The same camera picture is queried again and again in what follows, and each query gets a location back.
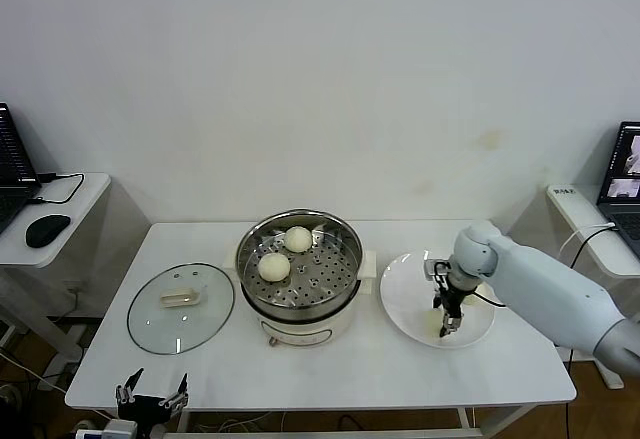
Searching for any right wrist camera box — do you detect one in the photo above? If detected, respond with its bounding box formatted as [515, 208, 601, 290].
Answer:
[422, 258, 449, 280]

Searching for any black laptop charger cable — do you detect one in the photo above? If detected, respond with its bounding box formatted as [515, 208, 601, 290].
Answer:
[27, 172, 86, 206]

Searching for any laptop with video windows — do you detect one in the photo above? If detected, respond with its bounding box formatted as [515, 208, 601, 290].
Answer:
[597, 120, 640, 243]

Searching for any cream electric cooking pot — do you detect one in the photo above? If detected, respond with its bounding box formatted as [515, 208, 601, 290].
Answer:
[227, 268, 376, 349]

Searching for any white floor cable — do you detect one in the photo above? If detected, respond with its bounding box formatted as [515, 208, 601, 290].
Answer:
[0, 348, 69, 394]

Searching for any black computer mouse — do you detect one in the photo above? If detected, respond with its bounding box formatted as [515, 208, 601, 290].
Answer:
[26, 214, 74, 249]

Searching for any black power adapter cable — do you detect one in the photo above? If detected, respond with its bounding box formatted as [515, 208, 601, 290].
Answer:
[567, 226, 614, 280]

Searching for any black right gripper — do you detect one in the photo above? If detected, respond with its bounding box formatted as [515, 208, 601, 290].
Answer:
[432, 271, 474, 339]

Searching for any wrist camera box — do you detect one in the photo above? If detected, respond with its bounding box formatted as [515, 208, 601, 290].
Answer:
[74, 418, 139, 439]
[422, 258, 449, 280]

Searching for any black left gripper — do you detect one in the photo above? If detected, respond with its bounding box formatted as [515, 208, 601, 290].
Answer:
[115, 367, 190, 426]

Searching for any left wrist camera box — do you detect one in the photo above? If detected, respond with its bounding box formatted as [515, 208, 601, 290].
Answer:
[74, 418, 139, 439]

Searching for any white round plate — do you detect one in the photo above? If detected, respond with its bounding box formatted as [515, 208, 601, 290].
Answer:
[379, 251, 497, 349]

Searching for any round glass pot lid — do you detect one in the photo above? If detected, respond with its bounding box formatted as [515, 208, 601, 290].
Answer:
[127, 262, 236, 356]

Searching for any laptop with dark text screen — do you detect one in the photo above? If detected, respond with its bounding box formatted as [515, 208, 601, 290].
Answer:
[0, 102, 44, 238]

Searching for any white cable bundle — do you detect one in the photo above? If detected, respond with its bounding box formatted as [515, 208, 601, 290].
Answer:
[194, 411, 281, 433]

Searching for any perforated steel steamer basket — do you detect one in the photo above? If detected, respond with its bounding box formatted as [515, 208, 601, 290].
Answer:
[224, 208, 379, 321]

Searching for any white table leg frame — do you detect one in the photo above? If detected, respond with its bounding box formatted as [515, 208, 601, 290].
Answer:
[162, 406, 541, 439]

